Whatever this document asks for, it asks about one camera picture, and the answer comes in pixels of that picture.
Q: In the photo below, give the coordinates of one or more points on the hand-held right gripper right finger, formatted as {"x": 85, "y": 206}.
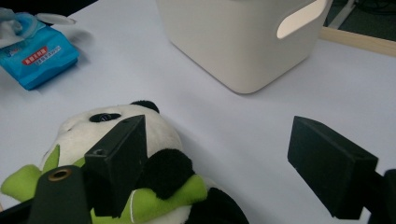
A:
{"x": 330, "y": 168}

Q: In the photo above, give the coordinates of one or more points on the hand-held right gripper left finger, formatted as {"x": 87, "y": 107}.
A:
{"x": 115, "y": 161}

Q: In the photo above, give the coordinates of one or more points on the panda plush toy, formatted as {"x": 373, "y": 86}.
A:
{"x": 165, "y": 130}

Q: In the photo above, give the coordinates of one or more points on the blue wet wipes pack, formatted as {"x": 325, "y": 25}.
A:
{"x": 40, "y": 62}

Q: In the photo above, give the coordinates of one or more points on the white plastic storage bin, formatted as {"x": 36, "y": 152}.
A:
{"x": 233, "y": 40}

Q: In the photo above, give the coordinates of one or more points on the white wet wipe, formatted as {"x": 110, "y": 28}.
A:
{"x": 9, "y": 34}

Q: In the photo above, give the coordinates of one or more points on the white table mat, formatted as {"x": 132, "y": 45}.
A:
{"x": 249, "y": 140}

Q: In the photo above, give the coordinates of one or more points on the wooden table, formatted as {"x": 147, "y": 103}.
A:
{"x": 358, "y": 40}

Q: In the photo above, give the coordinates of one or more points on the white metal stand frame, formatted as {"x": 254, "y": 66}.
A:
{"x": 341, "y": 14}

